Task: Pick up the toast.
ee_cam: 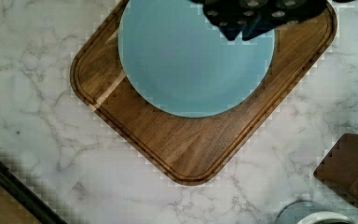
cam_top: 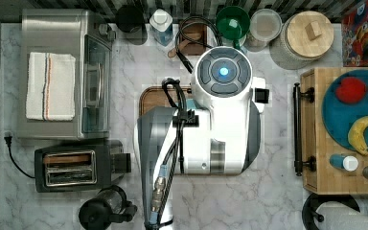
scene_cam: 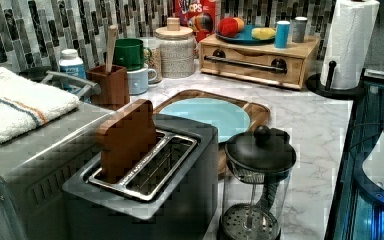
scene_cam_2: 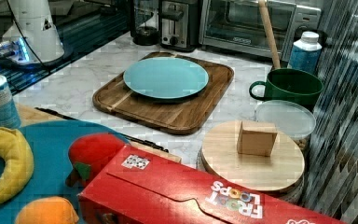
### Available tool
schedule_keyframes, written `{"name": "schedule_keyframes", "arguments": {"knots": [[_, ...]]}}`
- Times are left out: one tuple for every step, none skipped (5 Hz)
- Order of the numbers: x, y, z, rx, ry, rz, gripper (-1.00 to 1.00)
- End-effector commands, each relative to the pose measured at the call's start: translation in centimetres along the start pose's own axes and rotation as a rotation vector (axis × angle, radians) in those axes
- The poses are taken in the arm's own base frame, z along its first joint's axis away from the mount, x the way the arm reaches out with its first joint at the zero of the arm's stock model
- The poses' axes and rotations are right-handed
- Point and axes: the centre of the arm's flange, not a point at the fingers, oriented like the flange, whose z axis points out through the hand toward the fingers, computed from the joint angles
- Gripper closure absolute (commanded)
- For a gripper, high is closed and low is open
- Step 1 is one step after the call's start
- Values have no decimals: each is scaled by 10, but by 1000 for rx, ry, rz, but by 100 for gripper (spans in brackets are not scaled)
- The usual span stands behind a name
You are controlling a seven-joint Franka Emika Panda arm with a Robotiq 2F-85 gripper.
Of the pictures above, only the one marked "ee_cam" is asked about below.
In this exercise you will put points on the black faucet pipe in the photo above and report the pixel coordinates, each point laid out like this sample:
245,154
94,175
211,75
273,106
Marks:
29,200

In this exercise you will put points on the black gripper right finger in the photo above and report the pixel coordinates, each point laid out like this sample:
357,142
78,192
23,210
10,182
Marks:
262,16

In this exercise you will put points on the dark wooden knife block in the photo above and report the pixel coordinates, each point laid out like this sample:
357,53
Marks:
339,168

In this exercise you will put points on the wooden cutting board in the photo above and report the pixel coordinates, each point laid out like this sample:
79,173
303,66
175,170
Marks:
192,151

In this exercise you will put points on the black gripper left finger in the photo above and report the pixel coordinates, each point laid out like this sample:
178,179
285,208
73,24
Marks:
232,17

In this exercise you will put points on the round light blue plate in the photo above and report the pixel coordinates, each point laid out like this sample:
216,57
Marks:
182,65

